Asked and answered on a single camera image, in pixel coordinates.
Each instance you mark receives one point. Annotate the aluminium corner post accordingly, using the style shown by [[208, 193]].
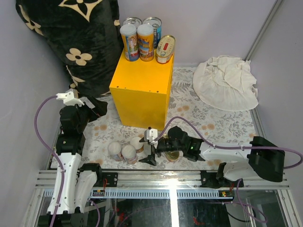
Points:
[[271, 15]]

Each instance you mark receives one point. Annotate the black floral plush blanket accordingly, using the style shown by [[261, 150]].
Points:
[[84, 35]]

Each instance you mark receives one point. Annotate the white crumpled cloth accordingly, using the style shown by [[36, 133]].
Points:
[[226, 83]]

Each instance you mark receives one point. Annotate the yellow orange can plastic lid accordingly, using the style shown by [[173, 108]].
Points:
[[145, 35]]

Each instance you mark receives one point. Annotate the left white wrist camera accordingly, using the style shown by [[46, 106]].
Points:
[[70, 98]]

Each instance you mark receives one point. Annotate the gold oval tin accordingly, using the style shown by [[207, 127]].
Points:
[[165, 49], [171, 156]]

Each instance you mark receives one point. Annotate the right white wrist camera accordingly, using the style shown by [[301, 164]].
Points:
[[149, 140]]

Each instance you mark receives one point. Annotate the blue soup can top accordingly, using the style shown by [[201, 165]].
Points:
[[133, 21]]

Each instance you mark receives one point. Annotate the can with white lid back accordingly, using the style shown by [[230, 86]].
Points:
[[139, 146]]

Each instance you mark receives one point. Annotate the can with white lid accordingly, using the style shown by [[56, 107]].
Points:
[[139, 146], [129, 154], [114, 150]]

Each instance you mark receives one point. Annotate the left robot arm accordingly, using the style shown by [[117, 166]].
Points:
[[73, 182]]

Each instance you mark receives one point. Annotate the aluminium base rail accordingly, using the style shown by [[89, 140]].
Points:
[[145, 184]]

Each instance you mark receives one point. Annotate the yellow wooden shelf cabinet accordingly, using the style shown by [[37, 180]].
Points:
[[141, 91]]

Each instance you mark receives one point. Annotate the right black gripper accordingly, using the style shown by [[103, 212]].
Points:
[[150, 158]]

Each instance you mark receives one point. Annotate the can with white lid front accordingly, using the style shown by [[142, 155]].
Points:
[[129, 154]]

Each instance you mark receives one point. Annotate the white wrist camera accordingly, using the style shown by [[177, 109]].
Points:
[[149, 140], [70, 98]]

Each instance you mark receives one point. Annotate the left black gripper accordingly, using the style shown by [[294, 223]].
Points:
[[100, 109]]

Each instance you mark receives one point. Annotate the tall porridge can plastic lid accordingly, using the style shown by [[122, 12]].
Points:
[[129, 35]]

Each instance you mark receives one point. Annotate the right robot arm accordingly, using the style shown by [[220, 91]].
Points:
[[260, 158]]

